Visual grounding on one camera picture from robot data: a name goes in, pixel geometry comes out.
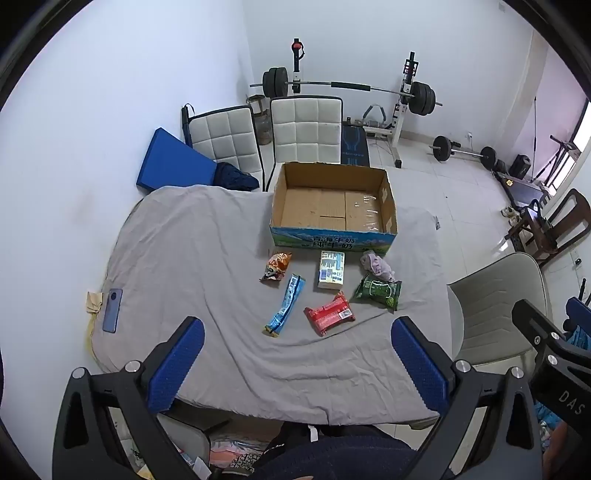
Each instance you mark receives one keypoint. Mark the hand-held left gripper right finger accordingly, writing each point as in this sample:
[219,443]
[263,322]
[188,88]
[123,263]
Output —
[418,364]

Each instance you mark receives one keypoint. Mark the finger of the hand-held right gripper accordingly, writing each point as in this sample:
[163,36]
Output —
[579,310]
[535,323]

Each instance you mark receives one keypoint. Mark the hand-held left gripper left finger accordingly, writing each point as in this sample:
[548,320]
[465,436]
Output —
[178,364]

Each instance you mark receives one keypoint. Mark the beige plastic chair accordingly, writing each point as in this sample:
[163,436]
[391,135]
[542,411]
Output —
[496,304]

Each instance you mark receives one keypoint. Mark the green wet wipes pack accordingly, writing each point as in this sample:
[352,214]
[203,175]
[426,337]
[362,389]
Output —
[377,290]

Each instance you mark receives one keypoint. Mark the blue smartphone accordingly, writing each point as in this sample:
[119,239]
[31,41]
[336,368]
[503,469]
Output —
[112,311]

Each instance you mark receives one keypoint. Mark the brown wooden chair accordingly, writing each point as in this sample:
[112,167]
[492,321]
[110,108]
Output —
[561,221]

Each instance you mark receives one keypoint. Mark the red snack packet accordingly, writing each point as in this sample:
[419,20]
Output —
[330,314]

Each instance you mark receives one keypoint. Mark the tan paper scrap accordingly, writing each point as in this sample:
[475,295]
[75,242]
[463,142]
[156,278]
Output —
[93,302]

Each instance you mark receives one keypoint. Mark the crumpled purple cloth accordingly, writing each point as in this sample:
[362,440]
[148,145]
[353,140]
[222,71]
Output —
[377,265]

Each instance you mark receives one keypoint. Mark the grey bed sheet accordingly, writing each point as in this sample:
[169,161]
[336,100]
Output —
[194,258]

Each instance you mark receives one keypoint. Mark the pink patterned cloth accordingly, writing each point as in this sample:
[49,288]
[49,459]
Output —
[235,457]

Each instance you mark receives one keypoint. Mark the white sandals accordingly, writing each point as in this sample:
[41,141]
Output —
[509,214]

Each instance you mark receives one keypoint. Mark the person's dark clothing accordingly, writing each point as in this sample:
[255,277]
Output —
[346,454]

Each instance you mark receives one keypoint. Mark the long blue snack packet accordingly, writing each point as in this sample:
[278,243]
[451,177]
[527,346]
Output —
[287,302]

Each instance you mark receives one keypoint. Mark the white and blue tissue pack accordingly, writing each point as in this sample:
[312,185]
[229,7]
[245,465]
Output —
[332,270]

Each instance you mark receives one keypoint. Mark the treadmill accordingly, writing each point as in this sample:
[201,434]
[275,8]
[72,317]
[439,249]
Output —
[519,187]

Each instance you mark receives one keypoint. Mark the orange snack packet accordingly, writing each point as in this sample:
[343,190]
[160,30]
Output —
[276,266]

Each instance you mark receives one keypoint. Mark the black speaker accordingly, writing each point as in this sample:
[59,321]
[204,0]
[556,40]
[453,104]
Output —
[521,166]

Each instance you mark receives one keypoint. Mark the open cardboard box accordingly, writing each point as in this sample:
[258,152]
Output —
[332,203]

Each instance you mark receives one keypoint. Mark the dark blue garment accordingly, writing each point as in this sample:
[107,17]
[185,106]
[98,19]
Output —
[235,177]

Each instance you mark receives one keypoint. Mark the small barbell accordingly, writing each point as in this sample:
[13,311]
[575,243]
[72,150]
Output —
[443,147]

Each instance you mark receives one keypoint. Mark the blue foam mat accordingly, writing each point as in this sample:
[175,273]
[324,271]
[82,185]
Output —
[173,161]

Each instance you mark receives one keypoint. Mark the black bench pad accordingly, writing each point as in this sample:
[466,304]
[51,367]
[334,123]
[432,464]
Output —
[355,145]

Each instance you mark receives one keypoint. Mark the white padded chair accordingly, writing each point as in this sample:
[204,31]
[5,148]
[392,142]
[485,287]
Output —
[304,129]
[226,136]

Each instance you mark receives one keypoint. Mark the white weight bench rack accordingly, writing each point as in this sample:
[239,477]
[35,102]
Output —
[401,110]

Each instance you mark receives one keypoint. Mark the brown jar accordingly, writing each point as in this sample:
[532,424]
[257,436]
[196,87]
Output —
[259,122]

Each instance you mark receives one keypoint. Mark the large barbell with plates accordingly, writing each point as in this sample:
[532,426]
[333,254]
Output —
[351,86]

